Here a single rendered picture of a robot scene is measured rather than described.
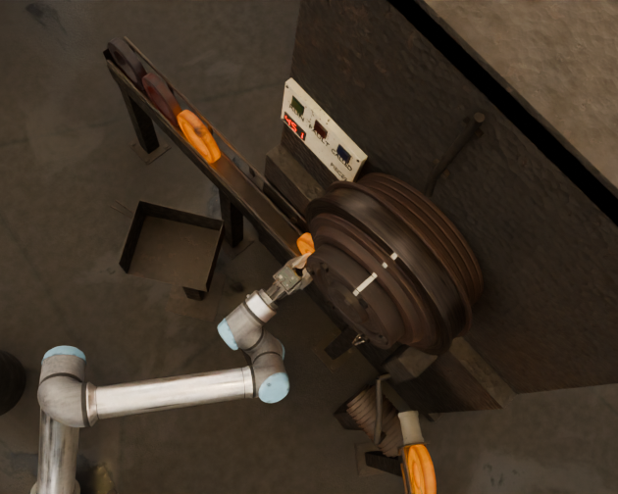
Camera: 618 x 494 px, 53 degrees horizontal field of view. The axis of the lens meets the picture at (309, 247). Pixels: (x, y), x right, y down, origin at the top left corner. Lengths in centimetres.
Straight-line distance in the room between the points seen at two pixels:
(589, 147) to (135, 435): 201
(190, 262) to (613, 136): 135
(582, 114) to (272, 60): 215
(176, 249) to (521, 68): 131
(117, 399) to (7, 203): 131
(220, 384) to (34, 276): 118
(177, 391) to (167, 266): 44
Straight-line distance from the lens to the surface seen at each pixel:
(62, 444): 205
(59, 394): 179
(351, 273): 133
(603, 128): 101
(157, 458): 255
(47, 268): 272
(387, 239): 126
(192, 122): 198
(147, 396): 176
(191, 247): 201
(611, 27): 110
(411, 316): 135
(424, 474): 182
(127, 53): 217
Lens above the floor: 253
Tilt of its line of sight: 73 degrees down
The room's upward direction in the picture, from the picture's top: 21 degrees clockwise
